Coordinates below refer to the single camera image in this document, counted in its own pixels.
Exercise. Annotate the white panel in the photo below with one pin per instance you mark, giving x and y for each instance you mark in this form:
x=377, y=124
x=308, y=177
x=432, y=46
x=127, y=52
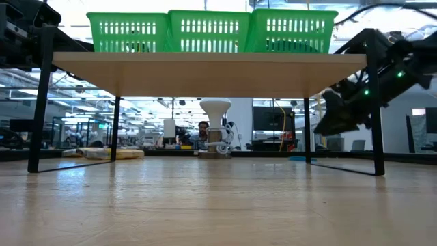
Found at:
x=169, y=128

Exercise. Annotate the black monitor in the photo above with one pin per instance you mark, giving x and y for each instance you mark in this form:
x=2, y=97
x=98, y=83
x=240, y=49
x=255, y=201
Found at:
x=273, y=118
x=432, y=119

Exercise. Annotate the green slotted plastic basket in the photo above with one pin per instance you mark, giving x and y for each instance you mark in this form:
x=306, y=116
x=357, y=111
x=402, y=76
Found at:
x=208, y=15
x=126, y=17
x=290, y=14

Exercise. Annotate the dark machine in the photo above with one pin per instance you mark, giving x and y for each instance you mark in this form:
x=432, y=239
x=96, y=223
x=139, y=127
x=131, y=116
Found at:
x=10, y=138

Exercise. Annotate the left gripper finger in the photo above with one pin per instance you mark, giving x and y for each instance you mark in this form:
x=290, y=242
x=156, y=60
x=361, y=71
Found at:
x=85, y=46

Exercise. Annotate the white-lidded jar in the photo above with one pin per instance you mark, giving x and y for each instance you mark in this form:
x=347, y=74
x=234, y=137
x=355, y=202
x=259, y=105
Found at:
x=215, y=106

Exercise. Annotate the black upright panel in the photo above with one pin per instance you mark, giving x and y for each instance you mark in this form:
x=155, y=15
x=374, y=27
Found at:
x=410, y=133

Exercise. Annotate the wooden shelf riser black legs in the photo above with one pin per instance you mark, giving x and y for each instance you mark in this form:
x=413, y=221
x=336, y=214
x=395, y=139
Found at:
x=205, y=75

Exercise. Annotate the grey chair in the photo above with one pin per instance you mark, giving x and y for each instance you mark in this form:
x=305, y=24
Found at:
x=358, y=145

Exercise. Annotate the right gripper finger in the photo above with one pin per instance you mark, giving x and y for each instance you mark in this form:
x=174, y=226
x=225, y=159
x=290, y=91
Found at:
x=334, y=102
x=341, y=126

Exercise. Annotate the red object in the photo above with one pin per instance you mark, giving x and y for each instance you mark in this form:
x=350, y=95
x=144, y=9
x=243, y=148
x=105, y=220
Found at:
x=291, y=140

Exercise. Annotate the black metal table frame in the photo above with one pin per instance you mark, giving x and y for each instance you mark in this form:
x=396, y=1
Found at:
x=259, y=153

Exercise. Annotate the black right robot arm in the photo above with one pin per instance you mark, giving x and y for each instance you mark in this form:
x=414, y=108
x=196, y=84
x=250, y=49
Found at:
x=432, y=41

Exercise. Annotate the person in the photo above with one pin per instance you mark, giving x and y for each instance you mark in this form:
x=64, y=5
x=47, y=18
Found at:
x=203, y=128

